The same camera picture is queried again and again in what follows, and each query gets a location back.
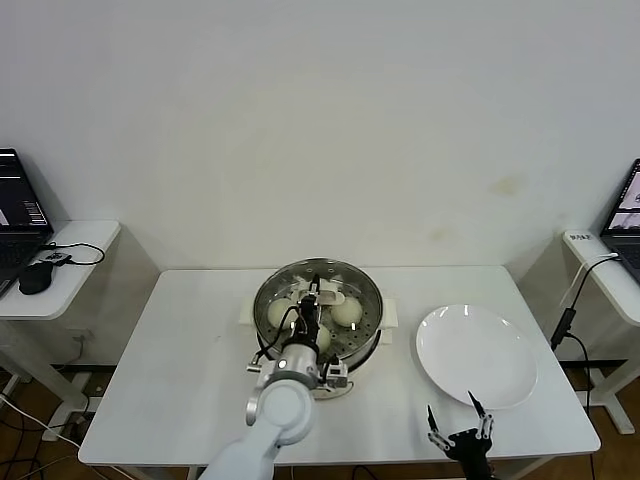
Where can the small black usb hub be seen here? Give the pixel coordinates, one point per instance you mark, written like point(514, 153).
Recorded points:
point(57, 257)

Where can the white round plate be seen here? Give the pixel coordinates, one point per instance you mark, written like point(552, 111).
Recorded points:
point(475, 350)

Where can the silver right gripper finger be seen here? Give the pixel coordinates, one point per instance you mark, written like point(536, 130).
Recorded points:
point(436, 430)
point(485, 425)

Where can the black computer mouse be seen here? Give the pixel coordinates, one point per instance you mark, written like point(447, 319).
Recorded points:
point(36, 277)

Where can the white side desk with label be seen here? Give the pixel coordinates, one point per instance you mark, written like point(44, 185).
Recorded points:
point(615, 300)

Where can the white side desk with mouse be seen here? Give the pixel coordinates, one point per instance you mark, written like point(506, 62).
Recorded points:
point(85, 280)

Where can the white steamed baozi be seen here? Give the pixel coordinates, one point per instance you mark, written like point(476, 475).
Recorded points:
point(277, 315)
point(324, 337)
point(347, 312)

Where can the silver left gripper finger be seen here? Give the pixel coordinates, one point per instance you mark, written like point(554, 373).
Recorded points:
point(307, 305)
point(316, 287)

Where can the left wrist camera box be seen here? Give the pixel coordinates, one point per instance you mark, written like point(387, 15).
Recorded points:
point(337, 372)

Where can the grey laptop with light screen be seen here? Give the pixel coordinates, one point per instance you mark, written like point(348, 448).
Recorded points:
point(625, 250)

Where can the cream electric cooking pot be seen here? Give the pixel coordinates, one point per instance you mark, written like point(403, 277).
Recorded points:
point(386, 338)

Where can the black laptop with dark screen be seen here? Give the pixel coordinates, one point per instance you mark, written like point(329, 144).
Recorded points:
point(20, 200)

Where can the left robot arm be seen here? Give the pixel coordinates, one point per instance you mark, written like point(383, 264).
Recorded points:
point(285, 415)

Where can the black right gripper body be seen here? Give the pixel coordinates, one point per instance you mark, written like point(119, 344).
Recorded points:
point(472, 450)

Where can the white wall outlet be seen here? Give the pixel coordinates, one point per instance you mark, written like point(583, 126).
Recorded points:
point(82, 336)

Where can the small printed desk label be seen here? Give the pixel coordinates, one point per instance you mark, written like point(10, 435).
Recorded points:
point(579, 237)

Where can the stainless perforated steamer basket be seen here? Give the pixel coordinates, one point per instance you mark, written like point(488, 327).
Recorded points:
point(392, 312)

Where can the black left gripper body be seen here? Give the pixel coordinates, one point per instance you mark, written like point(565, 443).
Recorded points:
point(306, 325)

